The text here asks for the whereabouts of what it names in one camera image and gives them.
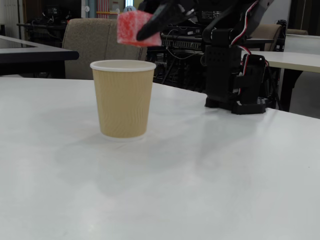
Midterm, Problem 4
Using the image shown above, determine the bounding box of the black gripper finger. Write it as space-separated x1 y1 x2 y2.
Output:
136 2 187 41
139 0 166 12

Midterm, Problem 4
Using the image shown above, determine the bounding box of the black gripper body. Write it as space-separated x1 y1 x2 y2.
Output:
171 0 201 25

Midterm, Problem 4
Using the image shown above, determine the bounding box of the red speckled foam cube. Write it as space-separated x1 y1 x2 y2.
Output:
116 10 162 48

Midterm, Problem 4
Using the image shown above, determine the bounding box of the tan ribbed paper cup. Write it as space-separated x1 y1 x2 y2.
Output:
89 59 157 143

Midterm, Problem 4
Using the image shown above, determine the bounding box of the red white striped panel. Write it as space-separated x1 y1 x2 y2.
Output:
96 0 111 19

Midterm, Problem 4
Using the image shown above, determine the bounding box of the brown fabric chair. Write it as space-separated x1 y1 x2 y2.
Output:
61 17 153 80

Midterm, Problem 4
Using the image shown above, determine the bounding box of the tan chair back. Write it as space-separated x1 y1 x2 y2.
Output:
249 23 284 53
286 29 309 36

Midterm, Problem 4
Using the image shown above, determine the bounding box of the dark cluttered workbench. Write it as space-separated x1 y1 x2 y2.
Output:
16 4 70 48

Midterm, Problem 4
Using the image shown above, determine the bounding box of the white topped table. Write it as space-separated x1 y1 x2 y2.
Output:
247 33 320 113

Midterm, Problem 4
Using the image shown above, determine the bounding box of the dark topped table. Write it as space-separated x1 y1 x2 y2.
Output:
0 34 80 77

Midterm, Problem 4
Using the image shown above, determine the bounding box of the black power cable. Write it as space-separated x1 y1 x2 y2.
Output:
266 66 283 111

